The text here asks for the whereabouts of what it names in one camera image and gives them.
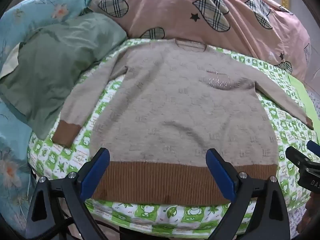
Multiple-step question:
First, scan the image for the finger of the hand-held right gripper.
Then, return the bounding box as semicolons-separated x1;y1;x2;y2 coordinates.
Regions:
307;140;320;156
286;146;320;172

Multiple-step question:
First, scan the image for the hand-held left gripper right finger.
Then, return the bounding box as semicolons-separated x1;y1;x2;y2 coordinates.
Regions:
205;148;291;240

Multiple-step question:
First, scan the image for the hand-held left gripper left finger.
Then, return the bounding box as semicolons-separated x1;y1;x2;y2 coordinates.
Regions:
25;147;120;240

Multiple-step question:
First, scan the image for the beige sweater with brown cuffs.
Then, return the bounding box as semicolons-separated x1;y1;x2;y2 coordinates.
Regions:
51;38;314;205

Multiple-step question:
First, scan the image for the person's right hand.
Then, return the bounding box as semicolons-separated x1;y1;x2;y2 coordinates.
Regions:
297;194;320;233

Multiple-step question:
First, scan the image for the plain light green sheet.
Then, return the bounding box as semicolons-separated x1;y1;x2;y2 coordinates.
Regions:
287;74;319;130

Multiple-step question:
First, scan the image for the green frog print bed sheet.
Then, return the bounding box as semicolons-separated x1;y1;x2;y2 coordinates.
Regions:
26;37;319;237

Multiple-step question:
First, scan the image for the green pillow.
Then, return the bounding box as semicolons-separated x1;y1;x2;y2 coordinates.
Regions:
0;12;128;140

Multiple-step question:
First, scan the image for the pink heart print quilt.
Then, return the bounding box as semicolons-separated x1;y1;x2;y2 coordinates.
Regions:
89;0;312;80

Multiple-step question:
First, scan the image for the light blue floral quilt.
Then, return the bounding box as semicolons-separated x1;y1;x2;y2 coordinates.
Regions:
0;0;108;230

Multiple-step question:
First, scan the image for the black cable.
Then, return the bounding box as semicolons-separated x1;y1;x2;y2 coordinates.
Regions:
94;219;125;236

